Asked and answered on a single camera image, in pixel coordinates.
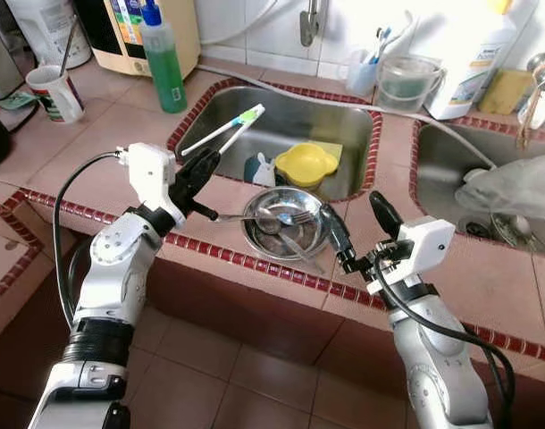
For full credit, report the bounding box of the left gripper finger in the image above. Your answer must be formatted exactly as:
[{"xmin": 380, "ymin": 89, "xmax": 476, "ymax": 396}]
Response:
[
  {"xmin": 185, "ymin": 154, "xmax": 222, "ymax": 202},
  {"xmin": 177, "ymin": 148, "xmax": 222, "ymax": 184}
]

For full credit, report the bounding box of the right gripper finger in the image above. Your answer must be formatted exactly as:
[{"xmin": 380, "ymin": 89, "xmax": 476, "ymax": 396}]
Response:
[
  {"xmin": 371, "ymin": 190, "xmax": 405, "ymax": 240},
  {"xmin": 323, "ymin": 204, "xmax": 358, "ymax": 273}
]

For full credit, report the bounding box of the blue bunny mug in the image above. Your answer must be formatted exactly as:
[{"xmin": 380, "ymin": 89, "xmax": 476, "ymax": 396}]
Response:
[{"xmin": 244, "ymin": 152, "xmax": 276, "ymax": 187}]

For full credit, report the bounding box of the stainless steel bowl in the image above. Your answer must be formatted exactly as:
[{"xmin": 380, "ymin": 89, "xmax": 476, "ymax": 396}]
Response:
[{"xmin": 241, "ymin": 186, "xmax": 338, "ymax": 262}]

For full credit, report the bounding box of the yellow plastic bowl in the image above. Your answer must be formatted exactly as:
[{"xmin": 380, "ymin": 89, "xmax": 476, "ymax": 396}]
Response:
[{"xmin": 272, "ymin": 141, "xmax": 340, "ymax": 191}]

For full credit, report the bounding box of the steel sink basin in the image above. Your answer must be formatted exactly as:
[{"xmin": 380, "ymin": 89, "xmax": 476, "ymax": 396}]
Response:
[
  {"xmin": 168, "ymin": 78, "xmax": 383, "ymax": 202},
  {"xmin": 409, "ymin": 119, "xmax": 545, "ymax": 260}
]

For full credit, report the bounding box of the yellow-green sponge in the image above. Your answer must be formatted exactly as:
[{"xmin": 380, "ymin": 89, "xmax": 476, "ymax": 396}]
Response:
[{"xmin": 299, "ymin": 139, "xmax": 345, "ymax": 175}]

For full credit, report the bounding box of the green dish soap bottle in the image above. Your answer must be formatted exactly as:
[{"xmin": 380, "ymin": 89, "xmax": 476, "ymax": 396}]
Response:
[{"xmin": 138, "ymin": 0, "xmax": 189, "ymax": 114}]

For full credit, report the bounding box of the dark red cabinet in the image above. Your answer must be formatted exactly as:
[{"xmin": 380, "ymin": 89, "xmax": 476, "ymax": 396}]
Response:
[{"xmin": 130, "ymin": 255, "xmax": 545, "ymax": 394}]

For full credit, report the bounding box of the clear small plastic bucket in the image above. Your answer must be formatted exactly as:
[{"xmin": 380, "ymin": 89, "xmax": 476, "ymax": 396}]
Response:
[{"xmin": 375, "ymin": 54, "xmax": 445, "ymax": 114}]

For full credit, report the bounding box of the beige water ionizer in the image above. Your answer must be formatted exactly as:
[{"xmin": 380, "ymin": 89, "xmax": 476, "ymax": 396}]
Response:
[{"xmin": 74, "ymin": 0, "xmax": 202, "ymax": 77}]

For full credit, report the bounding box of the clear plastic bag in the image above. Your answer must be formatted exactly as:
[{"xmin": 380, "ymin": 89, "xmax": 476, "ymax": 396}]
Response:
[{"xmin": 460, "ymin": 154, "xmax": 545, "ymax": 233}]

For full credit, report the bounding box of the translucent toothbrush cup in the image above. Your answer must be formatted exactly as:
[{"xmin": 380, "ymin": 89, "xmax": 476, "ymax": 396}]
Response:
[{"xmin": 346, "ymin": 46, "xmax": 381, "ymax": 97}]

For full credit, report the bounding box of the round steel plate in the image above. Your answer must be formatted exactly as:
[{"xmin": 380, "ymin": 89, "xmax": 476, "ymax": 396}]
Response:
[{"xmin": 487, "ymin": 213, "xmax": 545, "ymax": 260}]

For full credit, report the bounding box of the white printed mug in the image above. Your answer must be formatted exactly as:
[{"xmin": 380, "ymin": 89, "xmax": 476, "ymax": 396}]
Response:
[{"xmin": 25, "ymin": 64, "xmax": 86, "ymax": 124}]

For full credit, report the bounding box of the blue toothbrush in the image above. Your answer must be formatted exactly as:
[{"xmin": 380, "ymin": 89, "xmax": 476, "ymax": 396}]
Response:
[{"xmin": 371, "ymin": 27, "xmax": 394, "ymax": 65}]

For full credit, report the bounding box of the yellow scouring sponge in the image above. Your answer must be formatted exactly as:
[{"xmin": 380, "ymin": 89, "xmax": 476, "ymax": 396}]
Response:
[{"xmin": 478, "ymin": 69, "xmax": 534, "ymax": 115}]

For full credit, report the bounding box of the white detergent bottle yellow cap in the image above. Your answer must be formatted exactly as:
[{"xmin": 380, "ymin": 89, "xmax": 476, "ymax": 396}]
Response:
[{"xmin": 424, "ymin": 0, "xmax": 519, "ymax": 122}]

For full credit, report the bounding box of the metal stirrer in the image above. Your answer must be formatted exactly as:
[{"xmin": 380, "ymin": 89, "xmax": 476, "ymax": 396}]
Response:
[{"xmin": 58, "ymin": 13, "xmax": 80, "ymax": 77}]

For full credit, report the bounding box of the white toothbrush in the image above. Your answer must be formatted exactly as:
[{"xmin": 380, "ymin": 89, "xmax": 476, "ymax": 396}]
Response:
[{"xmin": 384, "ymin": 11, "xmax": 416, "ymax": 55}]

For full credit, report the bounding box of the large white plastic jug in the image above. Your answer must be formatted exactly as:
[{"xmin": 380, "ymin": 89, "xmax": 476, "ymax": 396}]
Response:
[{"xmin": 4, "ymin": 0, "xmax": 93, "ymax": 68}]

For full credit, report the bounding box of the grey metal appliance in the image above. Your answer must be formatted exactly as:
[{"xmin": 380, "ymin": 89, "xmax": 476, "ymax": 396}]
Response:
[{"xmin": 0, "ymin": 9, "xmax": 30, "ymax": 101}]

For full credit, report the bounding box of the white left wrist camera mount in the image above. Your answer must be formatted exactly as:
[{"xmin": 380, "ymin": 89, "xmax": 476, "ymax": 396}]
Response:
[{"xmin": 119, "ymin": 143, "xmax": 189, "ymax": 229}]

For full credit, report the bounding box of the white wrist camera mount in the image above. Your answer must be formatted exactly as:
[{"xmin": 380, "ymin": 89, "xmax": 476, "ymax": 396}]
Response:
[
  {"xmin": 119, "ymin": 143, "xmax": 189, "ymax": 229},
  {"xmin": 390, "ymin": 217, "xmax": 457, "ymax": 280}
]

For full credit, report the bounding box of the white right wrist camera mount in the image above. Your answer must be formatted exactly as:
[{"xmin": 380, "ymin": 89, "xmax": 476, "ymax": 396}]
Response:
[{"xmin": 390, "ymin": 217, "xmax": 457, "ymax": 280}]

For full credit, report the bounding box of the white drain hose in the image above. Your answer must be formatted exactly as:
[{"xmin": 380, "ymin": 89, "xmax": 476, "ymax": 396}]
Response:
[{"xmin": 197, "ymin": 64, "xmax": 497, "ymax": 171}]

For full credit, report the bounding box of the chrome wall tap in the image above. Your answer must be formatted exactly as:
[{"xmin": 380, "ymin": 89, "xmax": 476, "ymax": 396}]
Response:
[{"xmin": 299, "ymin": 0, "xmax": 323, "ymax": 47}]

